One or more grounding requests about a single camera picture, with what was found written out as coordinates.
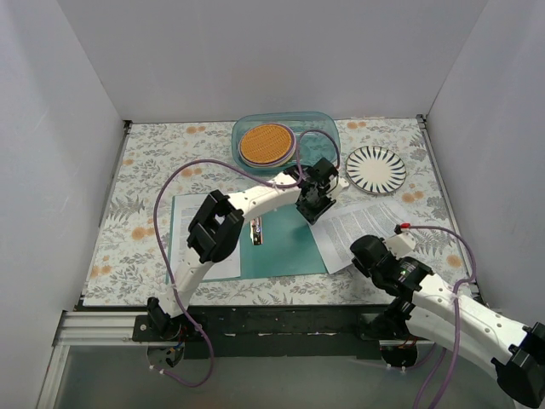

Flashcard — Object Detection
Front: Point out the printed paper stack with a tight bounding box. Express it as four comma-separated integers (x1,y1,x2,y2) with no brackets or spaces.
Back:
310,199,410,274

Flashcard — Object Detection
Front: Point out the teal plastic folder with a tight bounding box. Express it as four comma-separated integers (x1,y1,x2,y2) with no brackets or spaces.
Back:
168,194,327,281

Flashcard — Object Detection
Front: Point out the silver folder clip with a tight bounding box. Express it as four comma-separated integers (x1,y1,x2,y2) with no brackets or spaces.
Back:
250,216,263,245

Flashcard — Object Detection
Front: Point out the printed paper sheet top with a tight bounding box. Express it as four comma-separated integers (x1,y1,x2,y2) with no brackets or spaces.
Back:
169,193,242,282

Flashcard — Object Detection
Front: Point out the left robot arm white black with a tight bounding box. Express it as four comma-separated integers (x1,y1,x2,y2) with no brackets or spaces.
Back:
146,158,348,341

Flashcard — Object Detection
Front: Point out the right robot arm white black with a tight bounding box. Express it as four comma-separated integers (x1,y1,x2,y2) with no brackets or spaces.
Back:
350,233,544,408

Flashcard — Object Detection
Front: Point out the orange woven round coaster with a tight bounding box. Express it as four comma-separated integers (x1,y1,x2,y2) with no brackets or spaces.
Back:
238,123,296,168

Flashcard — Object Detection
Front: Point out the blue striped white plate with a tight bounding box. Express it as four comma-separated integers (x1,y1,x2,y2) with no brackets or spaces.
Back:
346,146,407,195

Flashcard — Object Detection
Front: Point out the clear teal plastic container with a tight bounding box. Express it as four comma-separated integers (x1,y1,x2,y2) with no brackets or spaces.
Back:
232,112,341,176

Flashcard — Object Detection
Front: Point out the floral patterned table mat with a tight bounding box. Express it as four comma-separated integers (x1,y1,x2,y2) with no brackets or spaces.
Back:
83,118,468,308

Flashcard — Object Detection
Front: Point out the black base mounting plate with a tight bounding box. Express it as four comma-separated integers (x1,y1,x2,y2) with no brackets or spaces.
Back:
132,301,419,367

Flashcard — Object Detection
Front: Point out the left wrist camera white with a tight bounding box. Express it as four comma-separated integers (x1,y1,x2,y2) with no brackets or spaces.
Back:
329,176,350,200

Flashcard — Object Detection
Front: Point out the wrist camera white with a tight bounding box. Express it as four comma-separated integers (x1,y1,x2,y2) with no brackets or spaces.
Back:
384,223,416,258
329,176,350,200

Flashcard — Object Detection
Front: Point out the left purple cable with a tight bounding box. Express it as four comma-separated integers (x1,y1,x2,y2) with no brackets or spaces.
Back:
148,129,342,388

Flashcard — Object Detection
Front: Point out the purple cable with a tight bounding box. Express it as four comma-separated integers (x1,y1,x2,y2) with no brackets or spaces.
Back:
148,129,342,388
398,223,478,409

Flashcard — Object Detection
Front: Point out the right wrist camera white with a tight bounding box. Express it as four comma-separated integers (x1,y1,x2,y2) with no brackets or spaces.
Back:
384,223,416,258

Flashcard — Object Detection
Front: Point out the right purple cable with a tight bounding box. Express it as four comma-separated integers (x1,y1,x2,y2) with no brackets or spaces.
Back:
398,223,478,409

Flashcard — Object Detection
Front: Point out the aluminium frame rail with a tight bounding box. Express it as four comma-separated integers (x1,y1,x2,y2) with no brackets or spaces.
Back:
53,309,514,347

